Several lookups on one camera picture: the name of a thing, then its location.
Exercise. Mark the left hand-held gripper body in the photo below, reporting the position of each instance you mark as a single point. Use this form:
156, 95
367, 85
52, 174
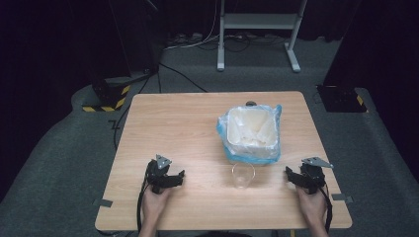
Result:
157, 171

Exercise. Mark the small dark round knob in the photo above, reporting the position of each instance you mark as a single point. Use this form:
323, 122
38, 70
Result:
251, 103

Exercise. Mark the bin with blue bag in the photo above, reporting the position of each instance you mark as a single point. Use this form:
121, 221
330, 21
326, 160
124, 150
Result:
227, 151

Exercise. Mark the white metal stand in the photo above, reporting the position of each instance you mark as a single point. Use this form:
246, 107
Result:
260, 20

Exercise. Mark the clear plastic cup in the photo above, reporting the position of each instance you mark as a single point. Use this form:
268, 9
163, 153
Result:
243, 176

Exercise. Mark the black yellow striped stand base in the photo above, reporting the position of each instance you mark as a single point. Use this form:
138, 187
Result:
110, 97

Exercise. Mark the power strip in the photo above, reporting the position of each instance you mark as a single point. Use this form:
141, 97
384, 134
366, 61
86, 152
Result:
184, 38

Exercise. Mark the person's right hand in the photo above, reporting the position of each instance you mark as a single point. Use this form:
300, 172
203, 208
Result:
311, 207

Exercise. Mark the person's left hand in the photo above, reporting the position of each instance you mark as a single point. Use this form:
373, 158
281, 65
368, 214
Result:
154, 205

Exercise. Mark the white trash bin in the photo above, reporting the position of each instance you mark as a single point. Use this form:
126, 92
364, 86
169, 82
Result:
252, 126

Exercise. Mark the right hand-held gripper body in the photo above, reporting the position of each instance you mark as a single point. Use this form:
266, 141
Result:
313, 174

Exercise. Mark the grey tape strip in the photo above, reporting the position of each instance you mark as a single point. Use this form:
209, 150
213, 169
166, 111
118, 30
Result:
342, 197

